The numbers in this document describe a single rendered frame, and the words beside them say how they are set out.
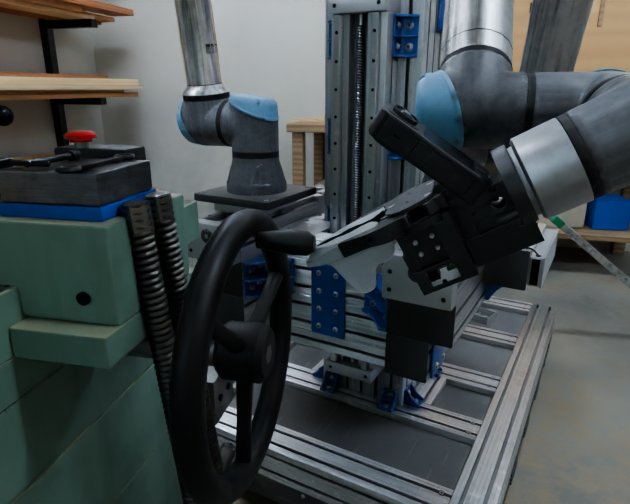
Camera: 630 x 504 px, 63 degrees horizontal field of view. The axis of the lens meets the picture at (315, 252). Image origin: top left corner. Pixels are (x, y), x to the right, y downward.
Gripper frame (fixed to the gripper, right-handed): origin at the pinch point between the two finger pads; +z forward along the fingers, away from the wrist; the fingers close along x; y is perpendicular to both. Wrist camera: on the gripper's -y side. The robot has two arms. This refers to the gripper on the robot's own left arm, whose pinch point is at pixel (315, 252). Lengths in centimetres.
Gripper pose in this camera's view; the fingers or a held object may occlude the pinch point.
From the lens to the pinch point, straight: 51.3
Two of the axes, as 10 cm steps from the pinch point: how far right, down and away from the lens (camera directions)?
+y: 4.9, 8.5, 2.0
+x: 2.5, -3.6, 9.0
